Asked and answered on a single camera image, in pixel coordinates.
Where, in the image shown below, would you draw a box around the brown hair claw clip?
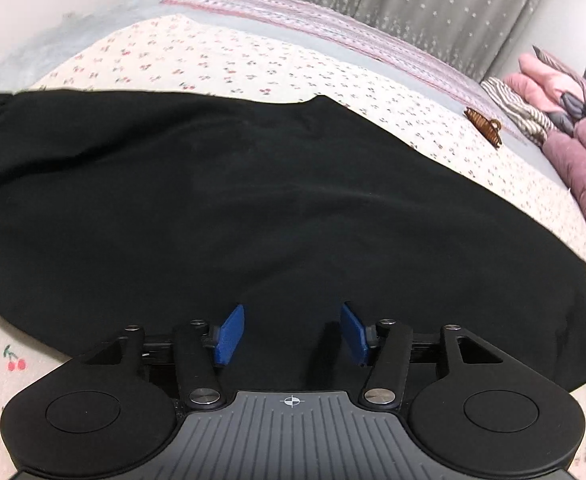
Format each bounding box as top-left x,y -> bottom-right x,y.
464,107 -> 504,150

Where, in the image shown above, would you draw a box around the grey white striped cloth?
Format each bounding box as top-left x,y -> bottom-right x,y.
480,76 -> 556,148

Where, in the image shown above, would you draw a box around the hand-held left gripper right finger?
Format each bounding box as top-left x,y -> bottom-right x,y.
339,301 -> 506,407

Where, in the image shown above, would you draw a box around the grey-blue folded cloth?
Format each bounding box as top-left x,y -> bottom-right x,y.
550,91 -> 586,136

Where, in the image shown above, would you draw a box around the pink striped blanket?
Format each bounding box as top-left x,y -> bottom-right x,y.
160,0 -> 518,136

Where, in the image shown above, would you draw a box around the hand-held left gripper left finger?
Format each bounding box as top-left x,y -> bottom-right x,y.
80,304 -> 246,408

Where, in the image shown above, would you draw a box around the pink folded blanket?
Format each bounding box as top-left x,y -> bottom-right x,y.
503,52 -> 586,126

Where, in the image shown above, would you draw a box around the black pants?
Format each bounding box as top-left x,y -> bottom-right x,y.
0,91 -> 586,391

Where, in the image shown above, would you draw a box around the grey star print curtain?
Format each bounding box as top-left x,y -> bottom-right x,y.
253,0 -> 558,81

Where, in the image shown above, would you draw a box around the cherry print bed sheet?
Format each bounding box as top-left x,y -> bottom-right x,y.
0,12 -> 586,480

